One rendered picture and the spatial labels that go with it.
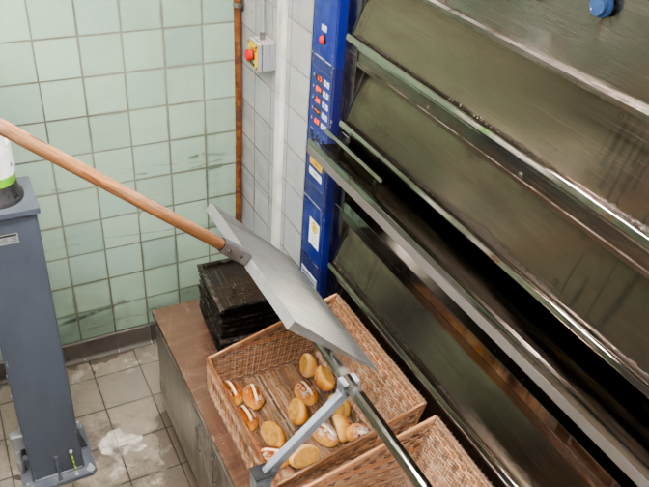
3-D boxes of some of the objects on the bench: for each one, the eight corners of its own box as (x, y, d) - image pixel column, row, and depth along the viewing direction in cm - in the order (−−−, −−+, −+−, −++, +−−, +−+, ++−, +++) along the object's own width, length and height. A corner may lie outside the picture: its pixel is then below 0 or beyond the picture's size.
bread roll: (272, 453, 222) (284, 436, 221) (255, 431, 229) (266, 415, 228) (284, 454, 226) (296, 437, 225) (267, 433, 233) (277, 415, 232)
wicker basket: (332, 350, 266) (338, 289, 250) (418, 466, 225) (431, 402, 210) (204, 389, 246) (201, 327, 230) (273, 525, 205) (275, 459, 190)
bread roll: (263, 429, 231) (263, 417, 228) (242, 437, 229) (242, 424, 225) (249, 408, 238) (249, 396, 235) (230, 415, 236) (230, 403, 233)
